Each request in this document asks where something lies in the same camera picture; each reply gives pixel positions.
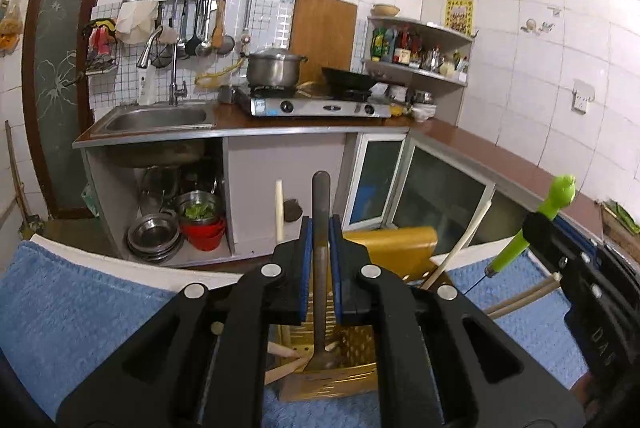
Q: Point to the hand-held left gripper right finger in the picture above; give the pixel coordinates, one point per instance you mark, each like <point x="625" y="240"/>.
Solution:
<point x="334" y="278"/>

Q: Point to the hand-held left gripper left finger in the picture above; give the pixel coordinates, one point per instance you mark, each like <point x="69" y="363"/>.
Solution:
<point x="307" y="278"/>

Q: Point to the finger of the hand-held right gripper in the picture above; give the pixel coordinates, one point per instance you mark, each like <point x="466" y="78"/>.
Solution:
<point x="600" y="253"/>
<point x="590" y="308"/>

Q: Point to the gold perforated utensil holder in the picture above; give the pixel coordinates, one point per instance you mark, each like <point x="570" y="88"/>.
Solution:
<point x="395" y="253"/>

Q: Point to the green vegetables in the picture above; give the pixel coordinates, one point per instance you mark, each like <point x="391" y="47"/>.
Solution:
<point x="622" y="218"/>

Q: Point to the red plastic basin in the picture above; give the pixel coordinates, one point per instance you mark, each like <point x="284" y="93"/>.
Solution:
<point x="202" y="235"/>

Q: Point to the kitchen counter cabinet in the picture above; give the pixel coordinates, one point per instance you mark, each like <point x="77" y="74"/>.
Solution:
<point x="280" y="168"/>

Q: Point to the stack of steel bowls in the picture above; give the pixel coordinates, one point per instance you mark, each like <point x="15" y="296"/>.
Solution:
<point x="152" y="235"/>

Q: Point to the steel gas stove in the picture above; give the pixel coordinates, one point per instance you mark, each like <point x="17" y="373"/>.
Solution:
<point x="320" y="108"/>

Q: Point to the large steel pot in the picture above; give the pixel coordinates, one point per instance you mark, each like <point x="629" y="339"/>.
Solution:
<point x="159" y="188"/>

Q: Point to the stack of small bowls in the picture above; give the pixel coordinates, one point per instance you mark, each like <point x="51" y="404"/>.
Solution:
<point x="423" y="107"/>

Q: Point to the black wok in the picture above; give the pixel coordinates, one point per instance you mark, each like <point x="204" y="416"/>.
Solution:
<point x="350" y="80"/>

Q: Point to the steel cooking pot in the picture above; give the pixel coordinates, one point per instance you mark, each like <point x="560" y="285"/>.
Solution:
<point x="272" y="70"/>

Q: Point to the steel sink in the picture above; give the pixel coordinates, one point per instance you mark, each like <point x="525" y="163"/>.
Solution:
<point x="160" y="118"/>

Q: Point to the blue towel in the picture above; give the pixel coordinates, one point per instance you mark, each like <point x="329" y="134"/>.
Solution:
<point x="75" y="318"/>

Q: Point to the green bottle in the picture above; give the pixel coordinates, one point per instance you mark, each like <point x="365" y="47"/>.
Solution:
<point x="378" y="45"/>

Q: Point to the red label sauce bottle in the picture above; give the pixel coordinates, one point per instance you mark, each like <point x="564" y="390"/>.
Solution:
<point x="403" y="50"/>

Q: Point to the steel faucet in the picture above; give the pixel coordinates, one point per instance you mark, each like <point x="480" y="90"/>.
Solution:
<point x="174" y="73"/>

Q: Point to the wooden cutting board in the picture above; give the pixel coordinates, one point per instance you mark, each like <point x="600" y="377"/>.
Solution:
<point x="322" y="33"/>

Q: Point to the white soap bottle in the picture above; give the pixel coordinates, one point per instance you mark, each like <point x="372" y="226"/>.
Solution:
<point x="146" y="88"/>

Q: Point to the hanging steel ladle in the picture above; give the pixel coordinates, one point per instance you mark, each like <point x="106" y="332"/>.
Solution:
<point x="203" y="48"/>

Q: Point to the hanging wooden spatula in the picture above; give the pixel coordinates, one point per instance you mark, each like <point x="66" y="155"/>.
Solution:
<point x="218" y="33"/>

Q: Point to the grey corner shelf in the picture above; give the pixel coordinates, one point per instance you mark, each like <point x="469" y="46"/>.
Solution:
<point x="425" y="25"/>

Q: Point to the beige bowl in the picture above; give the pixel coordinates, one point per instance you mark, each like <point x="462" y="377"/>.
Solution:
<point x="385" y="10"/>

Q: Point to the wooden stick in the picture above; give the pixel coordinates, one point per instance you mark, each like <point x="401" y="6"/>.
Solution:
<point x="19" y="178"/>

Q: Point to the white hanging cloth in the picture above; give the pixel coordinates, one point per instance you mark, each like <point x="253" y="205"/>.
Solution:
<point x="135" y="23"/>

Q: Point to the brown framed glass door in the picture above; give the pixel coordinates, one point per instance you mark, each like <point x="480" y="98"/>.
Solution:
<point x="55" y="83"/>

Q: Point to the hanging plastic bag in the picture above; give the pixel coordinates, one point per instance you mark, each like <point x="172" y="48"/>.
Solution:
<point x="11" y="25"/>

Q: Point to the white wall socket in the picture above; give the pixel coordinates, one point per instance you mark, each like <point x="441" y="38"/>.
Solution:
<point x="583" y="95"/>

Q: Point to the white wall hook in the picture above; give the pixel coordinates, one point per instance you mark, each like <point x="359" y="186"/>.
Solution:
<point x="535" y="26"/>

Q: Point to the yellow wall poster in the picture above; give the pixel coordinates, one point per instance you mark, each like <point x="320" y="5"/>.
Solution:
<point x="459" y="17"/>

